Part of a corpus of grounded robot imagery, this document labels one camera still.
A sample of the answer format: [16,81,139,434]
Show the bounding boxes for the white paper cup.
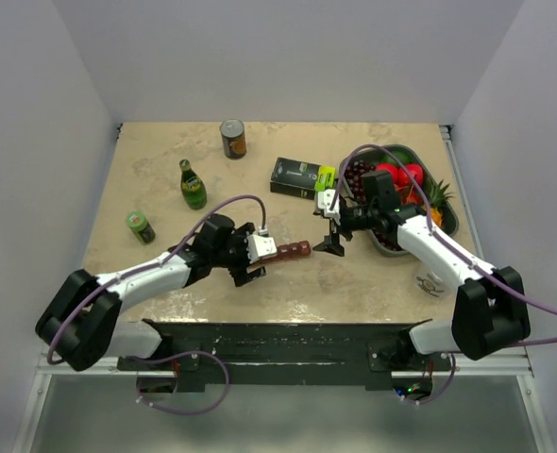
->
[414,262,449,298]

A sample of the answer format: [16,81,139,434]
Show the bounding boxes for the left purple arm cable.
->
[46,194,268,365]

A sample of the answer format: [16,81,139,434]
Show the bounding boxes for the black mounting base plate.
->
[118,322,450,393]

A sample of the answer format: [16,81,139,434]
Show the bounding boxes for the red apple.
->
[376,162,398,184]
[397,163,425,187]

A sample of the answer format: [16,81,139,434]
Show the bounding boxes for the red cherries cluster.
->
[395,184,424,205]

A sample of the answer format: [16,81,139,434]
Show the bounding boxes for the aluminium frame rail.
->
[36,348,532,378]

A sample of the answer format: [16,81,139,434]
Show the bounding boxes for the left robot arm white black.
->
[35,214,278,372]

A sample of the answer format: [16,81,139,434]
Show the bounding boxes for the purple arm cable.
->
[46,194,268,365]
[332,144,557,348]

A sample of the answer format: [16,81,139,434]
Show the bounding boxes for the green lime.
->
[381,149,412,166]

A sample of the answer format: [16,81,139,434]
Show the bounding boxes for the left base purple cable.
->
[134,349,232,416]

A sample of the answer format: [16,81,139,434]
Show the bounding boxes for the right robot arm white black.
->
[314,171,531,371]

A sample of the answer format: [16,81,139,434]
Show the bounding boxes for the orange labelled tin can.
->
[219,119,246,159]

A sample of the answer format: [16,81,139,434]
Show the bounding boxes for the small green lidded jar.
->
[126,210,156,244]

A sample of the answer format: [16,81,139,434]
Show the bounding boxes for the red apple left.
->
[376,162,398,184]

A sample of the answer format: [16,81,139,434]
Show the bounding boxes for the red apple right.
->
[397,163,425,187]

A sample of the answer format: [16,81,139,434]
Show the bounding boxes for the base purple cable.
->
[398,353,458,406]
[134,349,232,416]

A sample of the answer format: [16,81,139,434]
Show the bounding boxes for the green glass bottle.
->
[179,159,208,210]

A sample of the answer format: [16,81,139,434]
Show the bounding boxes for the dark red grapes bunch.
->
[346,160,376,204]

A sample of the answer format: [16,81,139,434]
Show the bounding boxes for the small pineapple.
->
[423,179,453,228]

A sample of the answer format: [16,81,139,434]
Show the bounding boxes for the grey fruit tray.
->
[339,144,459,258]

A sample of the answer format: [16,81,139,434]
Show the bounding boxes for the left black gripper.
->
[211,224,265,286]

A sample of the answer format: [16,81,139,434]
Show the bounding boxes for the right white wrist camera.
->
[313,189,340,221]

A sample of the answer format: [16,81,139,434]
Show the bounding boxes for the black green product box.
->
[269,158,337,200]

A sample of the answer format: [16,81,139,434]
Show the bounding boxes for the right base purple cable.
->
[398,353,458,406]

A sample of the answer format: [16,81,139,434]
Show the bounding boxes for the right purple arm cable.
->
[332,144,557,348]

